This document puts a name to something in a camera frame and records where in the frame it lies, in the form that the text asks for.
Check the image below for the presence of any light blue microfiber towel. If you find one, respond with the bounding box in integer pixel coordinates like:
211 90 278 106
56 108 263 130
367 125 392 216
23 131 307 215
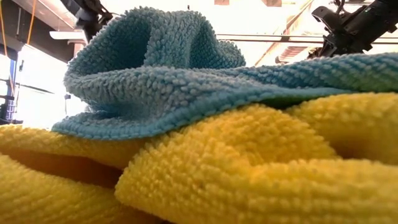
51 6 398 141

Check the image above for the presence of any dark rack silhouette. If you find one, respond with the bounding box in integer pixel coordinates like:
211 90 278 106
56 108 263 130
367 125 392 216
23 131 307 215
0 77 24 125

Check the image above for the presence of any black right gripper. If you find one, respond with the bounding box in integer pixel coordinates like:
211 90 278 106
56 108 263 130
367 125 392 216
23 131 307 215
307 6 366 60

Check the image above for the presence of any silver ventilation duct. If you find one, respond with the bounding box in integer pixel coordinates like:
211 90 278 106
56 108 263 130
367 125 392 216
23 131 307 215
275 46 312 65

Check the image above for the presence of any long linear light bar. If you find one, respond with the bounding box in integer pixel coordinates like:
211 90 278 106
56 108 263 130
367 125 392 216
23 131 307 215
216 33 398 44

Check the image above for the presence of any bright window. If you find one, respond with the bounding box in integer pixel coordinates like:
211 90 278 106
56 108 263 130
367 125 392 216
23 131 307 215
0 43 90 130

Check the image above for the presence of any orange hanging cable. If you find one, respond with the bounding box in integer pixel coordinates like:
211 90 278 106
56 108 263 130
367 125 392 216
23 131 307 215
26 0 37 45

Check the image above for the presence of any yellow microfiber towel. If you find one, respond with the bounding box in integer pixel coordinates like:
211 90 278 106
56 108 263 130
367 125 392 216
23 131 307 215
0 91 398 224

